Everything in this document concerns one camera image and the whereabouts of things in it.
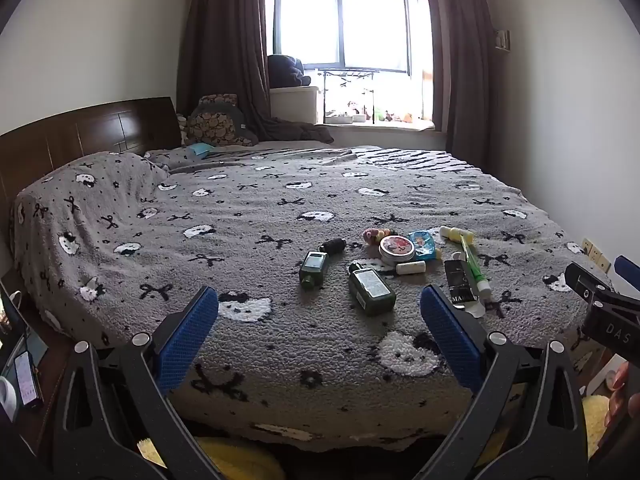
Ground blue snack packet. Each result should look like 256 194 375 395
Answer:
407 229 441 261

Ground brown wooden headboard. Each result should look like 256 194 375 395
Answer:
0 96 182 241

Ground person's right hand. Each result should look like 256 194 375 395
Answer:
602 362 632 428

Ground brown patterned cushion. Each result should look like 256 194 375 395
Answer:
187 105 242 147

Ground dark blue clothing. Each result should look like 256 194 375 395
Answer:
266 54 312 88

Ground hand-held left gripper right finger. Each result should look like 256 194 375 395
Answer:
415 284 591 480

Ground yellow plastic bag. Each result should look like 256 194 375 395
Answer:
135 394 613 480

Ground smartphone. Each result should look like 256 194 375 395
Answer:
12 350 45 408

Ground wall sockets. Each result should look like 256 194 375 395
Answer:
582 237 612 271

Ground white cup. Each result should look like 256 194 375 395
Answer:
0 375 18 421

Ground dark green cushion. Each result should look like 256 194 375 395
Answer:
192 92 259 147

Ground metal wire rack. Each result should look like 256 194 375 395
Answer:
317 69 379 123

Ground green and white tube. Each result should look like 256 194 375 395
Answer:
460 236 492 301

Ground round tin with picture lid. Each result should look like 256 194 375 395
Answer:
378 235 417 267

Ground large green glass bottle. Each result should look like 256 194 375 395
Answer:
348 261 397 317

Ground small green glass bottle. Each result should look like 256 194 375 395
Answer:
299 250 330 290

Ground striped bed sheet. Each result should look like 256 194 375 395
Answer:
170 146 483 176

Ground white storage box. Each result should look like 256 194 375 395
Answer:
270 85 320 126

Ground black cardboard box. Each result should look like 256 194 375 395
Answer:
444 259 481 308

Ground grey cat print blanket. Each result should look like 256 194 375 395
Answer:
11 146 618 453

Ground colourful plush toy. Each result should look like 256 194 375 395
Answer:
362 227 398 247

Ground wooden nightstand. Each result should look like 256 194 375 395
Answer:
0 270 76 461

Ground white plastic appliance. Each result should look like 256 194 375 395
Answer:
580 350 626 396

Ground window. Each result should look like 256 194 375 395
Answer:
265 0 433 78

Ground row of small windowsill ornaments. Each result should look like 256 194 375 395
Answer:
347 101 432 124

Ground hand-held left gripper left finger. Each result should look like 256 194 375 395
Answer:
52 286 226 480

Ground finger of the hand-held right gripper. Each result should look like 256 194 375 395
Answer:
614 255 640 281
565 261 615 307

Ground brown curtain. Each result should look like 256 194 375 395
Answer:
422 0 493 171
177 0 335 146

